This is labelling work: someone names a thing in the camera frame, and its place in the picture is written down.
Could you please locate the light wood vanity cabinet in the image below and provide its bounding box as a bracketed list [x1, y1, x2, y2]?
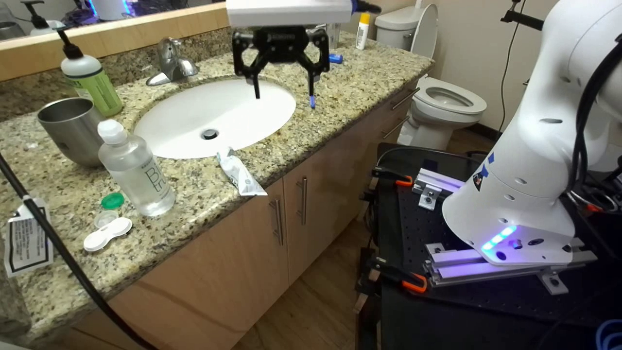
[57, 75, 420, 350]

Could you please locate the green capped lens case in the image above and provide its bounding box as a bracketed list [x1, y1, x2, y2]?
[95, 190, 127, 229]

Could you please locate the short aluminium rail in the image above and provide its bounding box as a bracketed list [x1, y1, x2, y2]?
[414, 165, 465, 209]

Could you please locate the clear plastic liquid bottle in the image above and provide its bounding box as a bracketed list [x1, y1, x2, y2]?
[95, 116, 179, 219]

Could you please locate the thin black wall cable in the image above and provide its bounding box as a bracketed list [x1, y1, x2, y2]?
[496, 21, 521, 132]

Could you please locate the wood framed mirror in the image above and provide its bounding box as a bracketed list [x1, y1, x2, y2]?
[0, 0, 230, 83]

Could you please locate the metal cabinet door handle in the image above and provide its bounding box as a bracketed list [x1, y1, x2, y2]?
[296, 172, 311, 227]
[268, 194, 288, 246]

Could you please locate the black wall bracket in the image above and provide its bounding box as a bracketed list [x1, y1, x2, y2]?
[500, 0, 543, 31]

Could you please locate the yellow capped white bottle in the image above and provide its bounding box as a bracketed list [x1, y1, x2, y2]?
[354, 11, 373, 52]

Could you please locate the thick black cable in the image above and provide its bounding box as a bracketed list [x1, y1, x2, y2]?
[0, 153, 158, 350]

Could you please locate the white toilet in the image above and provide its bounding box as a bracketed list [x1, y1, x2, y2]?
[375, 1, 490, 151]

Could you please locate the blue cable loop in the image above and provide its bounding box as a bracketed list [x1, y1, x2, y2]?
[593, 316, 622, 350]

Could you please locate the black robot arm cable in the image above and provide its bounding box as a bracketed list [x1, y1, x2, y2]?
[570, 40, 622, 196]

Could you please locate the white oval sink basin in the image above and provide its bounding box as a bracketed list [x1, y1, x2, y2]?
[132, 75, 298, 161]

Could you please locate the orange black clamp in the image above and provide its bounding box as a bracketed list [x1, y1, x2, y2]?
[371, 165, 416, 190]
[368, 254, 432, 297]

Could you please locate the white contact lens case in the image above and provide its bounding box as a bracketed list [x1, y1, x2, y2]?
[82, 215, 134, 254]

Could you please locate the white printed cable tag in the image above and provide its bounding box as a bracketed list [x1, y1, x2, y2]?
[4, 196, 55, 277]

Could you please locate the metal drawer handle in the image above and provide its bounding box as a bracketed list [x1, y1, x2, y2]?
[387, 85, 416, 112]

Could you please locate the stainless steel cup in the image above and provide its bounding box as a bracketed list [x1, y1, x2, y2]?
[35, 95, 105, 169]

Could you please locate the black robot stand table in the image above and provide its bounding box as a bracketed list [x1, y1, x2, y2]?
[358, 141, 622, 350]

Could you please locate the green soap pump bottle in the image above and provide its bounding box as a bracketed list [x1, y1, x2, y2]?
[55, 25, 125, 120]

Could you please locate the chrome sink faucet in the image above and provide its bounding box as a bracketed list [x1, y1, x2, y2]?
[144, 36, 200, 87]

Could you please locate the white toothpaste tube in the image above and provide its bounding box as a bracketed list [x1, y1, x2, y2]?
[216, 149, 268, 198]

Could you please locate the long aluminium base rail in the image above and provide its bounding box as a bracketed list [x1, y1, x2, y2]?
[424, 239, 599, 297]

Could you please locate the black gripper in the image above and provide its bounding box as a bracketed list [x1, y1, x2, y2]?
[232, 25, 333, 101]

